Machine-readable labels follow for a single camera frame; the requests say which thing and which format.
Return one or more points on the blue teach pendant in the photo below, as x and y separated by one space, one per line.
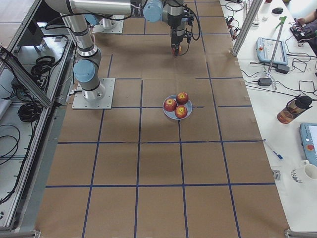
308 133
265 48

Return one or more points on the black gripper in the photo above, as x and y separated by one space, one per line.
176 39

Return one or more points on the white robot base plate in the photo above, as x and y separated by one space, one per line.
100 98

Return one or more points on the yellow-red apple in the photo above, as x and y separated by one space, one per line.
176 51

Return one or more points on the aluminium frame post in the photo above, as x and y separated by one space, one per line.
253 10

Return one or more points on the red apple on plate front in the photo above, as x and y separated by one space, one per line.
181 111

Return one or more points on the red apple on plate left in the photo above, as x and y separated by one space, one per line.
170 105

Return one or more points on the red apple on plate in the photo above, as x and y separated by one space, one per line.
182 98
181 111
170 105

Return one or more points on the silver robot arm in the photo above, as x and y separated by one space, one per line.
174 13

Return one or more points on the black computer mouse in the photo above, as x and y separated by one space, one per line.
277 10

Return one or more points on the light blue plate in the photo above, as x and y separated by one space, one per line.
172 115

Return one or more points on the glass jug black lid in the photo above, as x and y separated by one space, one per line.
294 108

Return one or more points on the red apple on plate right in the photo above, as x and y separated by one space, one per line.
182 98

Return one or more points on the blue white pen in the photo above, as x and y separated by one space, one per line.
272 149

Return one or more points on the white mug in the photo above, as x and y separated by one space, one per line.
307 172

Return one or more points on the black power adapter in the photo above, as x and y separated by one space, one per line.
264 81

